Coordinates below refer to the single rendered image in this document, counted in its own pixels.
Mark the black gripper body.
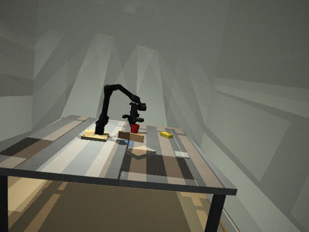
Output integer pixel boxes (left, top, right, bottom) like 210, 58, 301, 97
122, 110, 144, 122

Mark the wooden plank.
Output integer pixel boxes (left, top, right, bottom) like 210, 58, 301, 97
118, 130, 144, 143

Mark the cream flat square pad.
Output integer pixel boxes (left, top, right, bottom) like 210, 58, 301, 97
174, 151, 190, 159

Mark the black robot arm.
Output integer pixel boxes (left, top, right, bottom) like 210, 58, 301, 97
95, 84, 146, 135

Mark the red cup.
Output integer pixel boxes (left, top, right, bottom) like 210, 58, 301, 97
131, 124, 140, 134

